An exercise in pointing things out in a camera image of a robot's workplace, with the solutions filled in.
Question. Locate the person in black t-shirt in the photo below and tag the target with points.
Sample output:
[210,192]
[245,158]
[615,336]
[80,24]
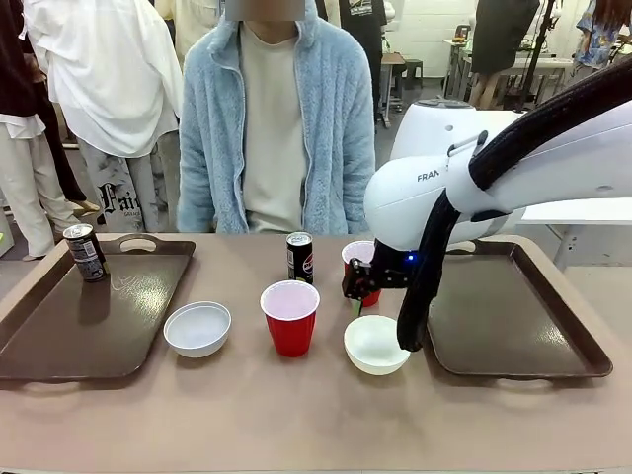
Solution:
[363,29]

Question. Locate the white bowl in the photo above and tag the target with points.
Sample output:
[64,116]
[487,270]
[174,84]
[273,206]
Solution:
[197,331]
[371,348]

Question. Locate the white background table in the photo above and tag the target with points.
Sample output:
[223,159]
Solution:
[558,63]

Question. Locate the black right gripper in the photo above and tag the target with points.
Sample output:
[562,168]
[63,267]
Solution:
[390,277]

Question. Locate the person in white shirt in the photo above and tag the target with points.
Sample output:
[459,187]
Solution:
[108,74]

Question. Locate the person in dark maroon top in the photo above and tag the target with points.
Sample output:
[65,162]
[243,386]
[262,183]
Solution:
[20,148]

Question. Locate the person in blue fleece jacket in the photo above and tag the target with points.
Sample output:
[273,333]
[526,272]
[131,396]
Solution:
[276,123]

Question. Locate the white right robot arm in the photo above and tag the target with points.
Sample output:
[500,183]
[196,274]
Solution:
[419,197]

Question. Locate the person in black dress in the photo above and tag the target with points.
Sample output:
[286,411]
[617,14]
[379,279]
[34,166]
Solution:
[501,39]

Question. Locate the red plastic cup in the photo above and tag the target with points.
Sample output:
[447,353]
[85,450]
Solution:
[359,249]
[290,323]

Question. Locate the person in blue patterned shirt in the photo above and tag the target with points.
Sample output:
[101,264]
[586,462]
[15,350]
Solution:
[600,34]

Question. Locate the white side table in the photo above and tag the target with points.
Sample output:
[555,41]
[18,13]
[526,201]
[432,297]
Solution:
[587,219]

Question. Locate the brown plastic tray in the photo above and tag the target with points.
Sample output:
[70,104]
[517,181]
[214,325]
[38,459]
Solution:
[498,316]
[118,306]

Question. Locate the black drink can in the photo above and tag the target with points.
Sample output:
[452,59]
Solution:
[86,254]
[300,259]

